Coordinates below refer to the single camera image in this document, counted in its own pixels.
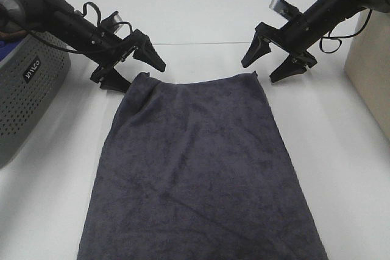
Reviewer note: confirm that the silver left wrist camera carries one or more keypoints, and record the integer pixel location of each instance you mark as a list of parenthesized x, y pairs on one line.
[(112, 22)]

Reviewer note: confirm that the grey perforated plastic basket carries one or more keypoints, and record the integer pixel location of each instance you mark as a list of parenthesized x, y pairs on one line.
[(31, 76)]

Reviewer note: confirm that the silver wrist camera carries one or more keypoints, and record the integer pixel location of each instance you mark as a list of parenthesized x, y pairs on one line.
[(112, 22), (284, 9)]

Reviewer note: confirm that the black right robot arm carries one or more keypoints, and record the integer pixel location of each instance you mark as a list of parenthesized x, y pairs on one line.
[(325, 15)]

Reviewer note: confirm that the brown cloth in basket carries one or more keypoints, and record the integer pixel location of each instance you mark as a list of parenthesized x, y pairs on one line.
[(7, 34)]

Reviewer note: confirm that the blue cloth in basket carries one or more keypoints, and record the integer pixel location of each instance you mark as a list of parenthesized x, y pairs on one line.
[(6, 47)]

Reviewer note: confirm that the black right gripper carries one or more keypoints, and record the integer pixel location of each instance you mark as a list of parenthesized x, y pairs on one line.
[(295, 37)]

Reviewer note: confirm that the beige fabric storage box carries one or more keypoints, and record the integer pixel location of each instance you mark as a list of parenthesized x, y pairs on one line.
[(367, 67)]

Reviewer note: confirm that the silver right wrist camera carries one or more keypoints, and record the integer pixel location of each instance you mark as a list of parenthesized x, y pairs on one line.
[(284, 9)]

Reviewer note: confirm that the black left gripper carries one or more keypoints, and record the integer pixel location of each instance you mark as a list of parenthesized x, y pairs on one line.
[(107, 49)]

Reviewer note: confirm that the dark grey towel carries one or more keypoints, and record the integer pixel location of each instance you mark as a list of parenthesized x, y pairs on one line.
[(197, 171)]

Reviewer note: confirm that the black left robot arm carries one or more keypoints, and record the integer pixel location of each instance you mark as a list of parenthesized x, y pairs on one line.
[(52, 16)]

